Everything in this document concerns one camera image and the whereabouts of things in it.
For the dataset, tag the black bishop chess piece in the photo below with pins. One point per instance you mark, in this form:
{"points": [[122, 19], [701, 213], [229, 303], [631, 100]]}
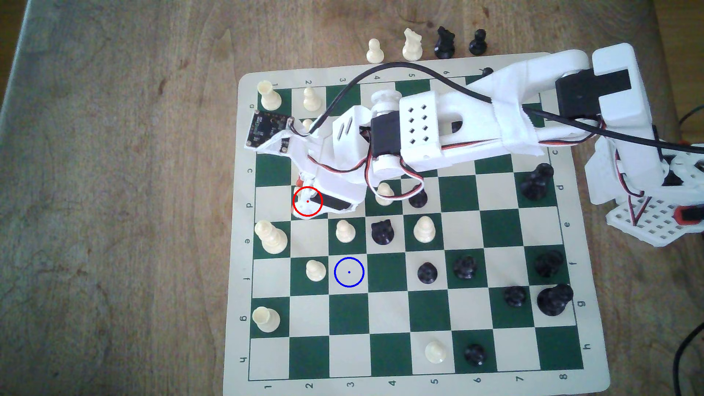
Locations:
{"points": [[465, 267]]}

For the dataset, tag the white pawn chess piece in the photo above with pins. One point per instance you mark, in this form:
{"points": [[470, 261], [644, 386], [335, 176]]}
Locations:
{"points": [[315, 270], [375, 52], [385, 193], [345, 231], [435, 351], [312, 100], [307, 125]]}

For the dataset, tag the black rook chess piece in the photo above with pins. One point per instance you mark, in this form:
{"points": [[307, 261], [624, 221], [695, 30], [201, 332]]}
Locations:
{"points": [[548, 264]]}

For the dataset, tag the black knight chess piece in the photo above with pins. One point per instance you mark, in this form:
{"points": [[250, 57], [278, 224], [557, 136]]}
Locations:
{"points": [[382, 232], [444, 44]]}

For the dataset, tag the white knight chess piece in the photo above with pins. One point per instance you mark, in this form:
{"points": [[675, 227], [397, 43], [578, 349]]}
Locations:
{"points": [[412, 47], [307, 199]]}

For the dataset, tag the white pawn centre right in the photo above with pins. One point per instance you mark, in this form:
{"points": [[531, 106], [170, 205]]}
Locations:
{"points": [[424, 229]]}

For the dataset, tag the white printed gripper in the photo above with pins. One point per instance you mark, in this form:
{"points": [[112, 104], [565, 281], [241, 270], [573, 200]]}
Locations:
{"points": [[335, 204]]}

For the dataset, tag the small camera circuit board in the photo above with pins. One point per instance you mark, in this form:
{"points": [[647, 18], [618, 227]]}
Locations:
{"points": [[267, 129]]}

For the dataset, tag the white rook chess piece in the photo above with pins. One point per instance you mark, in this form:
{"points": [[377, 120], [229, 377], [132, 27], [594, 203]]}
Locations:
{"points": [[270, 97], [265, 319]]}

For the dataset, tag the black queen chess piece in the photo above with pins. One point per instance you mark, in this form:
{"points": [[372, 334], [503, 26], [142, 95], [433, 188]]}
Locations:
{"points": [[536, 182]]}

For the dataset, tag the white perforated base plate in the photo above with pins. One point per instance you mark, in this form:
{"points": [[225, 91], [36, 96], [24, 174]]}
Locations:
{"points": [[654, 220]]}

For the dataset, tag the white printed robot arm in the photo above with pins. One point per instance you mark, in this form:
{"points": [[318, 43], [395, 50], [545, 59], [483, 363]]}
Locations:
{"points": [[495, 104]]}

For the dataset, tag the white king chess piece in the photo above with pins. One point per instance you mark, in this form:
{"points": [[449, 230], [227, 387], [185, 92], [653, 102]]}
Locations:
{"points": [[270, 237]]}

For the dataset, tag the black king chess piece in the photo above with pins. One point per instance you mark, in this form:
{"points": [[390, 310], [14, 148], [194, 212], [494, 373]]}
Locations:
{"points": [[554, 300]]}

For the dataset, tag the green and cream chess mat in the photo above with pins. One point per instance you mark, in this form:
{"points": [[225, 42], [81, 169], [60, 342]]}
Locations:
{"points": [[352, 319]]}

